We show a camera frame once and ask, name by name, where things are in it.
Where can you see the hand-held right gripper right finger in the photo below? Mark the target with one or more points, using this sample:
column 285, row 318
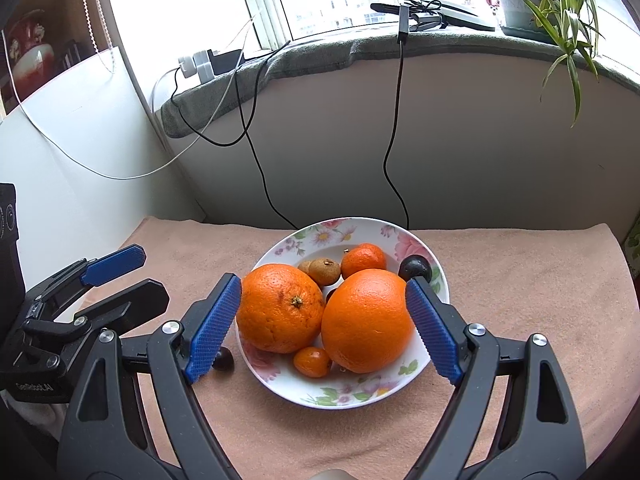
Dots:
column 434, row 332

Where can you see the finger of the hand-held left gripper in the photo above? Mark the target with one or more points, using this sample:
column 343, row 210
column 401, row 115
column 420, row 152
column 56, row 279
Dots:
column 135, row 302
column 112, row 262

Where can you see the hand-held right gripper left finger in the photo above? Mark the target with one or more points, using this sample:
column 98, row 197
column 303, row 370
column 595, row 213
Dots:
column 212, row 330

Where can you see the large orange with stem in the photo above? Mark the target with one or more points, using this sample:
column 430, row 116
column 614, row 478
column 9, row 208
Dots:
column 275, row 320

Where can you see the large smooth orange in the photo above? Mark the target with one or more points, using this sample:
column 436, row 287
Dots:
column 365, row 325

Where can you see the small tangerine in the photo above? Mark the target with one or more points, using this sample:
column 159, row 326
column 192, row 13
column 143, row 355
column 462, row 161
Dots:
column 365, row 260

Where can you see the small orange kumquat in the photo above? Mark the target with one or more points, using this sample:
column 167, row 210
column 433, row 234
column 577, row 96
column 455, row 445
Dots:
column 311, row 362

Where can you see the brown longan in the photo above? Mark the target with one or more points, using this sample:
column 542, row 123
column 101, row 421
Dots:
column 303, row 266
column 324, row 271

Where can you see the white floral bowl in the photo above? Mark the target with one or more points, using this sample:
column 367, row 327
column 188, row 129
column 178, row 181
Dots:
column 330, row 247

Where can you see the dark red round fruit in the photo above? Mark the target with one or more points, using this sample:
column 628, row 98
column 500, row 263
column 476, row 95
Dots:
column 223, row 360

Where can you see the pink blanket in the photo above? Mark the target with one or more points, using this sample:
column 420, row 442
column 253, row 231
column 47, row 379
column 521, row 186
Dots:
column 525, row 280

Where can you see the white charger plug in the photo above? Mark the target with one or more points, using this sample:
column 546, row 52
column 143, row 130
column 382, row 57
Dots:
column 197, row 67

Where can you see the green patterned cloth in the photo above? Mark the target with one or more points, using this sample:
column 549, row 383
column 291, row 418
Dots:
column 634, row 247

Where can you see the red picture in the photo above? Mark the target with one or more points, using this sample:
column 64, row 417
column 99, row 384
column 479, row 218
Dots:
column 30, row 60

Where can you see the grey-green windowsill cloth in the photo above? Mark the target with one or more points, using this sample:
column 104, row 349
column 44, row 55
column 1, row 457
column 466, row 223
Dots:
column 320, row 60

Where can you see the black electronic device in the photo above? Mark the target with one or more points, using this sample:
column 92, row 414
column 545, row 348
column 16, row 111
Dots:
column 460, row 16

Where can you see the green spider plant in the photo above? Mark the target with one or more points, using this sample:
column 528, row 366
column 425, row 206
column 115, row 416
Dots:
column 565, row 25

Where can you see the grey plant pot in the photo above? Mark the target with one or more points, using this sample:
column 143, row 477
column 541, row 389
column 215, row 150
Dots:
column 520, row 5

